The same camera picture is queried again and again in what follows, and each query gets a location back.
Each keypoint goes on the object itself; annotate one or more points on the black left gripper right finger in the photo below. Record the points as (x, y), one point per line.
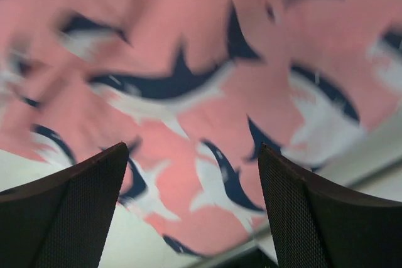
(317, 223)

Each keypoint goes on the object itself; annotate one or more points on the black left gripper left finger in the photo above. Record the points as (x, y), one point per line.
(62, 220)

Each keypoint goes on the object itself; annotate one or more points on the pink shark print shorts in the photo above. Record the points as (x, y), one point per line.
(195, 88)

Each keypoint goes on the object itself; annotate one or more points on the aluminium table frame rail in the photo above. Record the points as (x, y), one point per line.
(221, 186)

